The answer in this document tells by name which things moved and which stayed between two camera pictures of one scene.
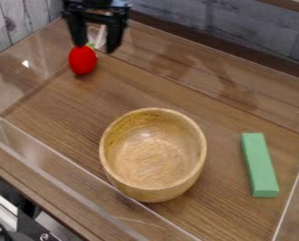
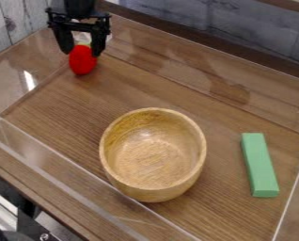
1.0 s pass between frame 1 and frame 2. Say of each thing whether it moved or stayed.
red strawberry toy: stayed
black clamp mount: stayed
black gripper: moved
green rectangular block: stayed
